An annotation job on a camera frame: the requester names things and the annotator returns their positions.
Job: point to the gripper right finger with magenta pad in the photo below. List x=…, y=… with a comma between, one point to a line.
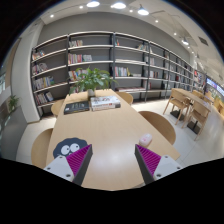
x=153, y=166

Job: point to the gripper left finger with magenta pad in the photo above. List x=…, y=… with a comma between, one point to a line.
x=73, y=167

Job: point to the dark monster face mouse pad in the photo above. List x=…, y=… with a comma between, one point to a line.
x=68, y=146

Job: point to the pink white computer mouse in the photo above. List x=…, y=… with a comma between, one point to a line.
x=145, y=140

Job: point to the wooden chair left near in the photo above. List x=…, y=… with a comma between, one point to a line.
x=40, y=148

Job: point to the wooden chair right near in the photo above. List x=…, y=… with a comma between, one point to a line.
x=161, y=124

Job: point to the wooden chair left far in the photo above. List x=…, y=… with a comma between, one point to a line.
x=55, y=108

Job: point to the white book stack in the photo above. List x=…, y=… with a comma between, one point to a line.
x=105, y=102

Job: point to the wooden chair right far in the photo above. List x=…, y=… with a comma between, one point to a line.
x=126, y=96

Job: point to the green potted plant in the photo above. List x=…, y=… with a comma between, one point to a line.
x=90, y=79

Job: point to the small plant at left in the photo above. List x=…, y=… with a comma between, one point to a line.
x=12, y=103

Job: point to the large grey bookshelf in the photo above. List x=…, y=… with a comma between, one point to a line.
x=138, y=66

